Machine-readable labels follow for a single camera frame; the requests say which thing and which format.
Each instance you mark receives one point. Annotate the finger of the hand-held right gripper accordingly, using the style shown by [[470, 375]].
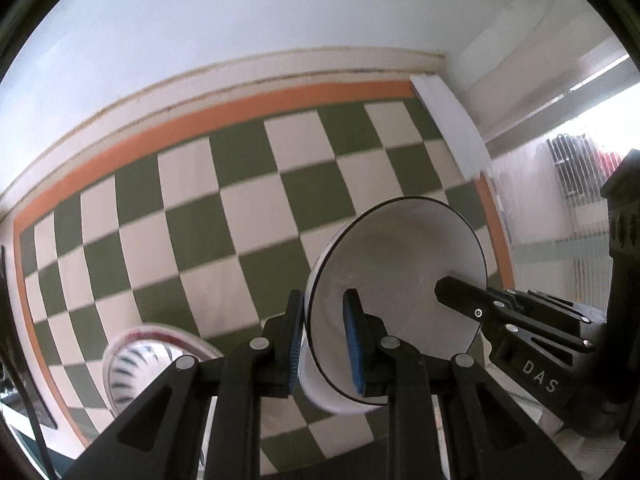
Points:
[[470, 302], [560, 307]]

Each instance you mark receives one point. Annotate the folded white cloth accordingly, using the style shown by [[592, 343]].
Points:
[[450, 125]]

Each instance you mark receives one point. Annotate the black striped plate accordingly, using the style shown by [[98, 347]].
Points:
[[135, 367]]

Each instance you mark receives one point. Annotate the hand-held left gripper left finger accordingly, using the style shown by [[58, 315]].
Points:
[[297, 340]]

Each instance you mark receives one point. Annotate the green checkered tablecloth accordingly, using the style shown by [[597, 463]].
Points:
[[200, 210]]

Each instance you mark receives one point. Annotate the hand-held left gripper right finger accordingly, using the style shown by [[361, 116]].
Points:
[[352, 340]]

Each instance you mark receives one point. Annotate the glass sliding door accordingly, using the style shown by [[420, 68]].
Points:
[[550, 235]]

